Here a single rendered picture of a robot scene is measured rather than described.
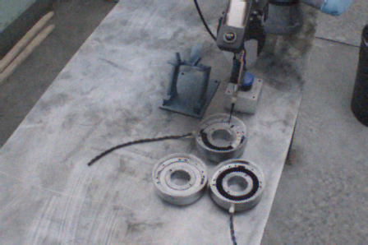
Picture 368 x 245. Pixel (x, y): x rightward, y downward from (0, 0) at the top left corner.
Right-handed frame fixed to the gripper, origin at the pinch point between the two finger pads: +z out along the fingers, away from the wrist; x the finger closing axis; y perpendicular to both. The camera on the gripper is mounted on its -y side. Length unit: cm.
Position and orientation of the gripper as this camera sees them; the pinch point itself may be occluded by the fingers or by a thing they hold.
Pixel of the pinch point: (239, 66)
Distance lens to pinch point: 96.5
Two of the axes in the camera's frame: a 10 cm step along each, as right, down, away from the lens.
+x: -9.4, -2.3, 2.5
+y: 3.4, -6.4, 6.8
